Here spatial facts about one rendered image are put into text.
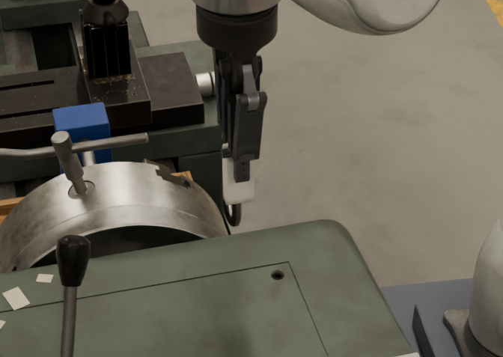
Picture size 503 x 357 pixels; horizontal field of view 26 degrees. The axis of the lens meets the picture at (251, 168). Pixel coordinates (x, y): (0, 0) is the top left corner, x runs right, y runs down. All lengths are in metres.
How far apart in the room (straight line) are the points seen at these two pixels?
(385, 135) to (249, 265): 2.36
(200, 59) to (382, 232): 1.17
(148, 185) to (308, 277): 0.27
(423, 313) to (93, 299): 0.76
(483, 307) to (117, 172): 0.59
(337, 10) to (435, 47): 3.23
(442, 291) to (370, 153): 1.57
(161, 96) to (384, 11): 1.22
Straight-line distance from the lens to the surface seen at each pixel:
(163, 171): 1.39
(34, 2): 2.39
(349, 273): 1.18
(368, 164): 3.40
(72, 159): 1.29
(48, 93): 1.99
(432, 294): 1.90
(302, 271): 1.18
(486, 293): 1.61
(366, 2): 0.76
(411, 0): 0.77
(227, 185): 1.11
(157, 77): 2.01
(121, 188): 1.32
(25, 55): 2.32
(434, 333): 1.76
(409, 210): 3.24
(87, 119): 1.67
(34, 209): 1.35
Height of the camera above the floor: 2.06
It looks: 38 degrees down
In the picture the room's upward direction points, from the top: straight up
